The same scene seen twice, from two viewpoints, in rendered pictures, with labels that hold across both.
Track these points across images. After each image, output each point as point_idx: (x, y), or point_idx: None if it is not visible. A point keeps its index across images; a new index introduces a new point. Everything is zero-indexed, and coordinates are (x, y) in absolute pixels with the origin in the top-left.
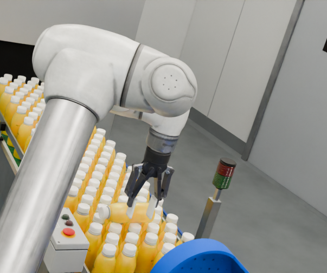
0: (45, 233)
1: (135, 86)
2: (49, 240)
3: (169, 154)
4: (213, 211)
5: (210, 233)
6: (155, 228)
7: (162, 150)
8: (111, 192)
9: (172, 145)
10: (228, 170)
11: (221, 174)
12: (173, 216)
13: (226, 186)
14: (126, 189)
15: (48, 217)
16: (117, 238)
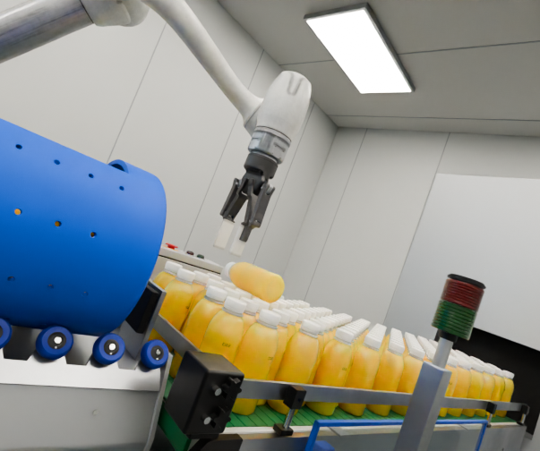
0: None
1: None
2: None
3: (259, 155)
4: (423, 386)
5: (416, 448)
6: (254, 299)
7: (249, 145)
8: (304, 309)
9: (259, 139)
10: (450, 285)
11: (440, 297)
12: (312, 323)
13: (445, 324)
14: (226, 210)
15: None
16: (200, 273)
